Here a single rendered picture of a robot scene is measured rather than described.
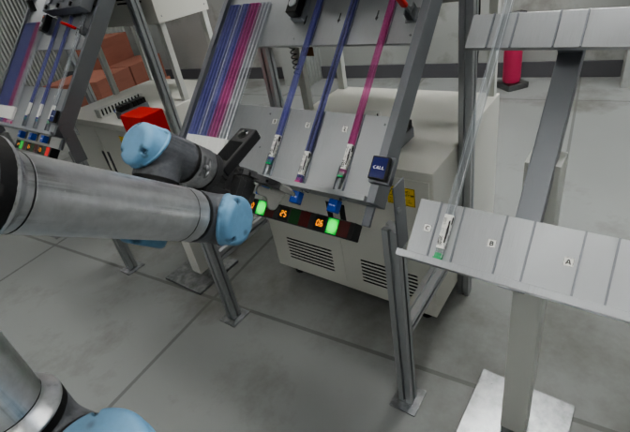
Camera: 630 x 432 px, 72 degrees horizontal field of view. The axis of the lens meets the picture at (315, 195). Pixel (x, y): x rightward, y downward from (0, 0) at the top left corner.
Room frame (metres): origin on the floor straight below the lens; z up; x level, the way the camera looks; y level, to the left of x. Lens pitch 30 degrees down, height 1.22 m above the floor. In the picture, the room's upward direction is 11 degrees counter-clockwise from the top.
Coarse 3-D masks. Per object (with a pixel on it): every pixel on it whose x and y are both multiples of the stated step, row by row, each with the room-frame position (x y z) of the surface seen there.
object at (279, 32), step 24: (240, 0) 1.49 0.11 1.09; (264, 0) 1.41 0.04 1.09; (288, 0) 1.35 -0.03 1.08; (312, 0) 1.29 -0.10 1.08; (336, 0) 1.23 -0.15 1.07; (360, 0) 1.18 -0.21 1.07; (384, 0) 1.13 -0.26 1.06; (408, 0) 1.09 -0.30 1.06; (288, 24) 1.29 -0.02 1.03; (336, 24) 1.18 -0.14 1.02; (360, 24) 1.13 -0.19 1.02; (408, 24) 1.04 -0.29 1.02
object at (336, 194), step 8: (288, 184) 0.92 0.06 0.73; (296, 184) 0.91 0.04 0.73; (304, 184) 0.90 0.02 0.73; (312, 192) 0.91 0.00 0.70; (320, 192) 0.87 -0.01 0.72; (328, 192) 0.85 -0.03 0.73; (336, 192) 0.83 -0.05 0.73; (344, 192) 0.82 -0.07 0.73; (344, 200) 0.88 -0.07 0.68; (352, 200) 0.82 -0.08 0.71; (360, 200) 0.79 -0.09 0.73
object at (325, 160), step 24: (240, 120) 1.18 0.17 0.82; (264, 120) 1.12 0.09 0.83; (288, 120) 1.07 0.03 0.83; (312, 120) 1.03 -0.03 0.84; (336, 120) 0.99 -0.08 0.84; (384, 120) 0.91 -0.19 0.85; (264, 144) 1.07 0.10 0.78; (288, 144) 1.02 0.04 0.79; (336, 144) 0.94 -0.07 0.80; (360, 144) 0.90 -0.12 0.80; (264, 168) 1.01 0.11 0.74; (288, 168) 0.98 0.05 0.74; (312, 168) 0.94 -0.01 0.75; (336, 168) 0.90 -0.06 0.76; (360, 168) 0.86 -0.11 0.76; (360, 192) 0.82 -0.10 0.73
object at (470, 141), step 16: (512, 0) 0.81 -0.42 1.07; (496, 32) 0.79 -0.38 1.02; (496, 48) 0.77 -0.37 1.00; (496, 64) 0.75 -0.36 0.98; (480, 96) 0.72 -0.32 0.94; (480, 112) 0.70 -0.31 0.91; (464, 144) 0.67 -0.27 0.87; (464, 160) 0.65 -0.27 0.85; (464, 176) 0.64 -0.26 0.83; (448, 208) 0.61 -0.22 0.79
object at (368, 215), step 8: (368, 208) 0.82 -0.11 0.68; (264, 216) 0.95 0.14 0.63; (288, 216) 0.90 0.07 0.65; (312, 216) 0.86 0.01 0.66; (328, 216) 0.84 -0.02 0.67; (368, 216) 0.81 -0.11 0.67; (312, 224) 0.85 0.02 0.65; (352, 224) 0.79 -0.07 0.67; (368, 224) 0.79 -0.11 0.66; (336, 232) 0.80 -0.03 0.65; (352, 232) 0.78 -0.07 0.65; (360, 232) 0.80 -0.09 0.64; (352, 240) 0.77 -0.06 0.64
